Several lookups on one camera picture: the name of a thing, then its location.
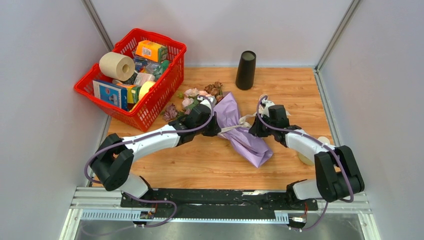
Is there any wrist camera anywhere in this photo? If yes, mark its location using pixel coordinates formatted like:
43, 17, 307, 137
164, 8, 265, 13
197, 95, 217, 110
257, 99, 275, 117

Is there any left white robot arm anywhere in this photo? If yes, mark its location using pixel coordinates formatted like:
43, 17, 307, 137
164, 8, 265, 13
88, 104, 221, 208

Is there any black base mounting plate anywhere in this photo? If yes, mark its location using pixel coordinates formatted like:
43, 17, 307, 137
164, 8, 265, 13
120, 188, 318, 220

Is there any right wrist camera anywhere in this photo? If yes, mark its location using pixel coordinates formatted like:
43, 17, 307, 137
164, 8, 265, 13
257, 99, 275, 117

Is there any orange and green box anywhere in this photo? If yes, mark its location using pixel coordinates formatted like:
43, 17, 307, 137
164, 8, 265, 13
135, 40, 168, 63

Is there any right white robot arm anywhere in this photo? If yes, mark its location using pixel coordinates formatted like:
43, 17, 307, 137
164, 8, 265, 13
249, 100, 365, 210

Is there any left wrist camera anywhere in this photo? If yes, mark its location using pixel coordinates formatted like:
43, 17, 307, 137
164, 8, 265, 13
197, 95, 217, 110

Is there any purple flower bouquet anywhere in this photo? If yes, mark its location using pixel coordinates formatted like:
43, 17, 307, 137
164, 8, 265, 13
161, 81, 274, 168

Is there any aluminium frame rail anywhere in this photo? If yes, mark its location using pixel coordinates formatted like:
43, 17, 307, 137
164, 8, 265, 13
71, 187, 373, 224

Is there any blue and white box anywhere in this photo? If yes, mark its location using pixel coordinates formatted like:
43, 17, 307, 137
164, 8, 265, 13
92, 80, 128, 111

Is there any beige toilet paper roll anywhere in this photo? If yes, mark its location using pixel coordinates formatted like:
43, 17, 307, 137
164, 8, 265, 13
99, 52, 135, 82

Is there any green and yellow box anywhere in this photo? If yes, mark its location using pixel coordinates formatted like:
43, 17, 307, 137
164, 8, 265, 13
117, 83, 141, 104

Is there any black tapered vase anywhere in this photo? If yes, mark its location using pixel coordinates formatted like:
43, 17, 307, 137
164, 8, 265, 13
235, 50, 257, 91

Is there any pink wrapped packet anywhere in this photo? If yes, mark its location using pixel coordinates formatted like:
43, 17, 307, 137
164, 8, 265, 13
133, 72, 156, 86

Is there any cream ribbon with gold print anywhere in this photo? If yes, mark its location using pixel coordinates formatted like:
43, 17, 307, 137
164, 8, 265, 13
218, 94, 291, 134

